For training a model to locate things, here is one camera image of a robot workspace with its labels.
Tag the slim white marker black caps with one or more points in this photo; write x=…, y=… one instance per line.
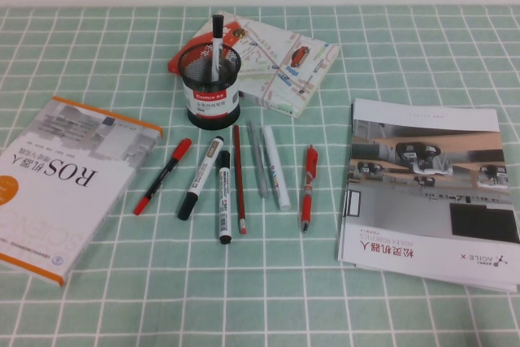
x=217, y=38

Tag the grey pen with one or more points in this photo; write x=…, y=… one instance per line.
x=258, y=160

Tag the red retractable gel pen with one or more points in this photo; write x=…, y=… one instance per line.
x=308, y=188

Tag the black mesh pen holder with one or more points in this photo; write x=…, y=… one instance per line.
x=211, y=111

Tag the white paint marker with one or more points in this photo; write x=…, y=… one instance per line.
x=276, y=168

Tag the red pencil with eraser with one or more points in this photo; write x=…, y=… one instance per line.
x=240, y=176

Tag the short white marker black caps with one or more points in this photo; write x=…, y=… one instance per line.
x=224, y=200

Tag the white marker dark green cap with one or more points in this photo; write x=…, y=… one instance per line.
x=201, y=178

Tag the map cover book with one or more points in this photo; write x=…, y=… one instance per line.
x=284, y=62

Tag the red black double-ended marker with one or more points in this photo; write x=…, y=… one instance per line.
x=162, y=176

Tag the green checked tablecloth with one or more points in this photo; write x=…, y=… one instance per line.
x=284, y=302

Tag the AgileX robotics brochure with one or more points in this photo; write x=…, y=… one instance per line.
x=422, y=184

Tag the white orange ROS book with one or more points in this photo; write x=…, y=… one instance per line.
x=61, y=200

